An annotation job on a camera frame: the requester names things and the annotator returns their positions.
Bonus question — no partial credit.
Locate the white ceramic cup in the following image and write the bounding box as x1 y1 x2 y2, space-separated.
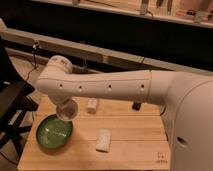
56 100 78 121

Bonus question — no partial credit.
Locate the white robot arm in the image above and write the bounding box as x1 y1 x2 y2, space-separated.
36 55 213 171

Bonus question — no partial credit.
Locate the green ceramic bowl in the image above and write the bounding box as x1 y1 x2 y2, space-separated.
36 114 73 149

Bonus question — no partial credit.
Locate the small white box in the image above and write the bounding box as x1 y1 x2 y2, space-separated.
87 98 98 113

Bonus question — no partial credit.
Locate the small black object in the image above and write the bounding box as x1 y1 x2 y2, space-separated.
132 102 142 111

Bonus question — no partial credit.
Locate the black chair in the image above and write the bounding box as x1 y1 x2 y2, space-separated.
0 37 38 156

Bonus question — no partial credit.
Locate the wooden shelf rail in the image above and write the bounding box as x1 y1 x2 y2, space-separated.
0 28 213 76

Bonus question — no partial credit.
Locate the black hanging cable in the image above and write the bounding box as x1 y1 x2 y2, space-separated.
25 40 41 82

